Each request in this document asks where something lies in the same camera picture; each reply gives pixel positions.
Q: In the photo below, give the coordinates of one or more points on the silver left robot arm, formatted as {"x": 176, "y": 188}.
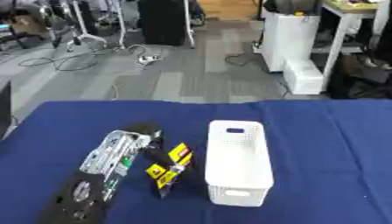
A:
{"x": 109, "y": 163}

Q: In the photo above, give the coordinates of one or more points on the black bag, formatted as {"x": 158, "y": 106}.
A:
{"x": 362, "y": 81}

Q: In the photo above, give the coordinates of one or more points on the white power strip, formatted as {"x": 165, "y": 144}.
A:
{"x": 147, "y": 59}

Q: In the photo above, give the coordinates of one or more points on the black tall cabinet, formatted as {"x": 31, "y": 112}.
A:
{"x": 163, "y": 22}

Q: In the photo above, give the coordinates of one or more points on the white cabinet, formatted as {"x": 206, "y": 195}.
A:
{"x": 288, "y": 38}

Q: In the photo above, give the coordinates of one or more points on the yellow and black packet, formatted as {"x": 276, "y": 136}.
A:
{"x": 178, "y": 151}

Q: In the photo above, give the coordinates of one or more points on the white plastic basket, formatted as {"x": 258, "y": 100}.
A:
{"x": 237, "y": 163}

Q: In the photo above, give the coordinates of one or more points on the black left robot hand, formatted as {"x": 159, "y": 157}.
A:
{"x": 148, "y": 131}

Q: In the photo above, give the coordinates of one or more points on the black monitor edge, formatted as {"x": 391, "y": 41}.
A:
{"x": 4, "y": 108}

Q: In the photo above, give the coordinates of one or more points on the white table frame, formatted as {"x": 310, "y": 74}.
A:
{"x": 339, "y": 38}

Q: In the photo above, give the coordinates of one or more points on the white stand legs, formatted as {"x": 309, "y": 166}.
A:
{"x": 120, "y": 23}

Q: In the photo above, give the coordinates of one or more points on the white box on floor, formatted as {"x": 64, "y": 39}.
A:
{"x": 303, "y": 77}

